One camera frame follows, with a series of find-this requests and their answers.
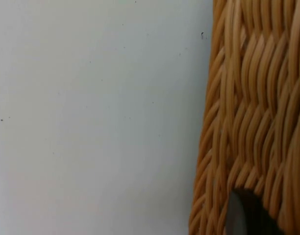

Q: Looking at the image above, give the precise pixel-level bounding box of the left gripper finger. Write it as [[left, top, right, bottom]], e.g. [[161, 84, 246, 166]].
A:
[[225, 188, 287, 235]]

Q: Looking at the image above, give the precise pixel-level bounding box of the pale wicker basket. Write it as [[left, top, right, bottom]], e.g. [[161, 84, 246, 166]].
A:
[[188, 0, 300, 235]]

